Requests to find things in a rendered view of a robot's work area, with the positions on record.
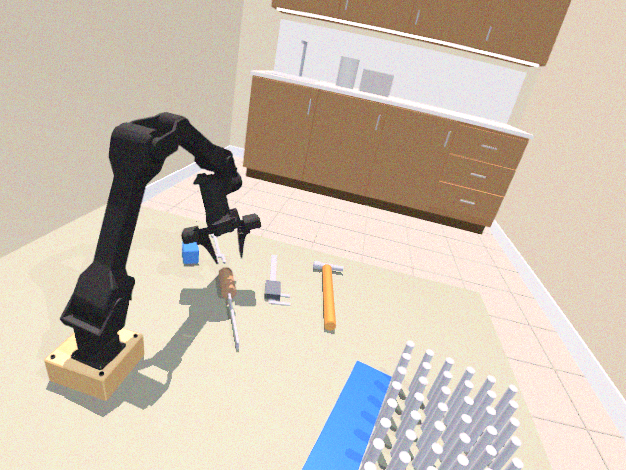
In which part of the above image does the blue flat strip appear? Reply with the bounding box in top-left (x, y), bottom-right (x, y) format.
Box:
top-left (302, 360), bottom-right (392, 470)

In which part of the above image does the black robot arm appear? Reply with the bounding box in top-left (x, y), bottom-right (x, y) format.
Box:
top-left (60, 112), bottom-right (242, 370)

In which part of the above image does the small blue block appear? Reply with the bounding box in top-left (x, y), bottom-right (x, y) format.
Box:
top-left (182, 242), bottom-right (199, 264)

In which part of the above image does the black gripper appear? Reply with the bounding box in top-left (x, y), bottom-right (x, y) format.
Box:
top-left (182, 197), bottom-right (262, 265)

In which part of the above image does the white open-end wrench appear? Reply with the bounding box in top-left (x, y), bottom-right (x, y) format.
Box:
top-left (211, 234), bottom-right (226, 263)

